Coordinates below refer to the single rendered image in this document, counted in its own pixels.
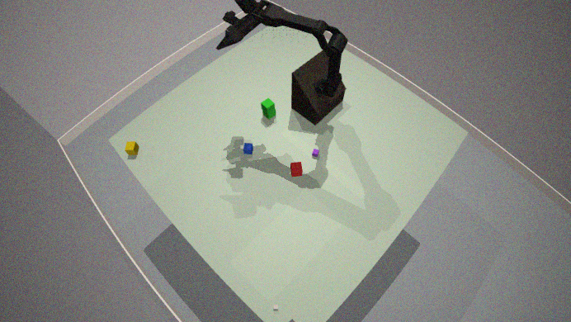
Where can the red block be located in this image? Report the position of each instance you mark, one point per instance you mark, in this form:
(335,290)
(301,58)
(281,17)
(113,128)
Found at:
(296,169)

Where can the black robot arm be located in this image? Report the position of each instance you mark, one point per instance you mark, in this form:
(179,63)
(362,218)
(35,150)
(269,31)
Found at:
(274,15)

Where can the yellow cube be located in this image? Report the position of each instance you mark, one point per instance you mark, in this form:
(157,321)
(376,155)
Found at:
(132,148)

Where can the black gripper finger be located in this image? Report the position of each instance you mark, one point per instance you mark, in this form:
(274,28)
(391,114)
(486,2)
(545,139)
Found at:
(226,41)

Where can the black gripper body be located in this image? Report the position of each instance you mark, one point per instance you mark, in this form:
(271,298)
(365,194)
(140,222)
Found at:
(244,27)

